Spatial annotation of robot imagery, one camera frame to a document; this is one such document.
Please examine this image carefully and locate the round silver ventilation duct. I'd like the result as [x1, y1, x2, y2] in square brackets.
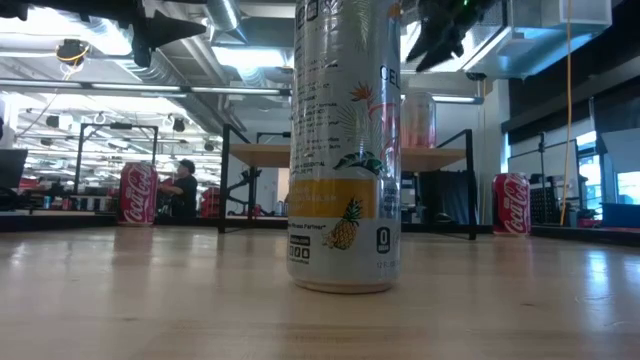
[202, 0, 249, 44]

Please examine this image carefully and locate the red tool cabinet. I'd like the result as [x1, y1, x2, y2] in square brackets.
[201, 187, 221, 218]

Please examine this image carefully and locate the black tripod stand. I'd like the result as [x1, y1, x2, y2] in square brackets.
[507, 131, 579, 201]

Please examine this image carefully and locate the red Coca-Cola can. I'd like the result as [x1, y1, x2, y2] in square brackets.
[117, 161, 159, 227]
[491, 172, 532, 237]

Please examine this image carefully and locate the blue storage bin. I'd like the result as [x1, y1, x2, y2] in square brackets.
[601, 202, 640, 230]

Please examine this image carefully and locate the yellow extension cable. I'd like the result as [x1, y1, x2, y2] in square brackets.
[558, 0, 573, 227]

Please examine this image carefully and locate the long ceiling light bar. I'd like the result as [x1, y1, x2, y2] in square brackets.
[0, 78, 485, 105]

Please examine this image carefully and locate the black background rig frame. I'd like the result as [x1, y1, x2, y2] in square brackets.
[73, 122, 160, 196]
[256, 131, 292, 146]

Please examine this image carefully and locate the black computer monitor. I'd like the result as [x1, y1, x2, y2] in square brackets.
[0, 148, 29, 190]

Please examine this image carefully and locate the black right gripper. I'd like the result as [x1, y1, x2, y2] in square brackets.
[405, 0, 501, 73]

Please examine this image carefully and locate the person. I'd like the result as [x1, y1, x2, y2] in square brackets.
[158, 158, 199, 219]

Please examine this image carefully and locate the pink and white beverage can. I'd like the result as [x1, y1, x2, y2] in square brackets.
[401, 91, 438, 150]

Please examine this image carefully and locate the wooden shelf black metal frame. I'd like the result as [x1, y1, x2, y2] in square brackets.
[218, 123, 476, 241]

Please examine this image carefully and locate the black ceiling cable reel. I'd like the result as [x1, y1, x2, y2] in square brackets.
[54, 38, 91, 66]

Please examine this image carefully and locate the white Celsius tropical vibe can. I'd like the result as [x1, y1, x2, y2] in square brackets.
[286, 0, 403, 295]

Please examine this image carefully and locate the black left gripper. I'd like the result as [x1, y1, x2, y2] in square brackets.
[29, 0, 209, 69]

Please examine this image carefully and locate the black perforated panel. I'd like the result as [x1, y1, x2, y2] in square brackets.
[529, 186, 560, 225]

